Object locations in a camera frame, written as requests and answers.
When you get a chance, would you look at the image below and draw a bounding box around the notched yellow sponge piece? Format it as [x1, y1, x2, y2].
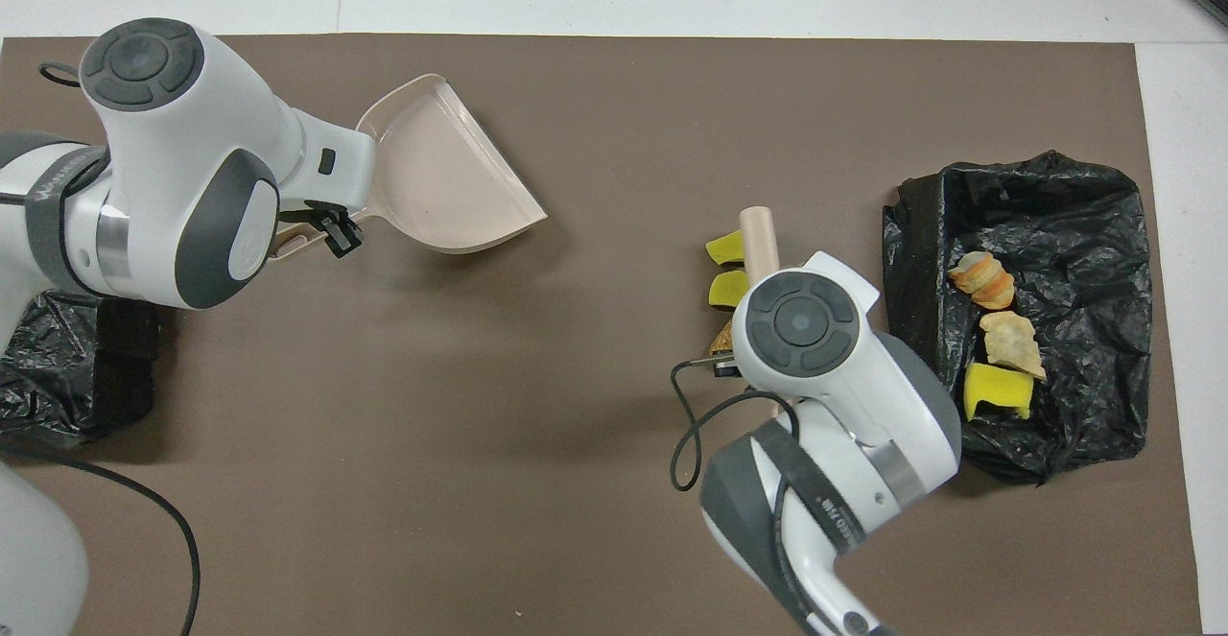
[962, 361, 1035, 423]

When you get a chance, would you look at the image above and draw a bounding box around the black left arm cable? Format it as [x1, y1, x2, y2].
[0, 60, 202, 636]

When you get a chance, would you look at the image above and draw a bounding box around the crumpled black bag bin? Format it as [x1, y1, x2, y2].
[0, 291, 162, 450]

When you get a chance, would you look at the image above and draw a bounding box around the open black bag bin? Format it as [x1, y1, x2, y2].
[881, 149, 1153, 486]

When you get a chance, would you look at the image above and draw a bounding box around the beige hand brush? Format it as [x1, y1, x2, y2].
[739, 206, 786, 418]

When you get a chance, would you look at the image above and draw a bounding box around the beige plastic dustpan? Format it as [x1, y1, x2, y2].
[273, 74, 549, 263]

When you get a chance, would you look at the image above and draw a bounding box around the pale dumpling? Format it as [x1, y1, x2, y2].
[980, 310, 1048, 381]

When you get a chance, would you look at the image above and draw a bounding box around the brown table mat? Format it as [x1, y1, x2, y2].
[0, 35, 1203, 636]

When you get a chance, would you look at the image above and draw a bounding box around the orange striped croissant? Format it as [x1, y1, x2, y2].
[947, 250, 1016, 312]

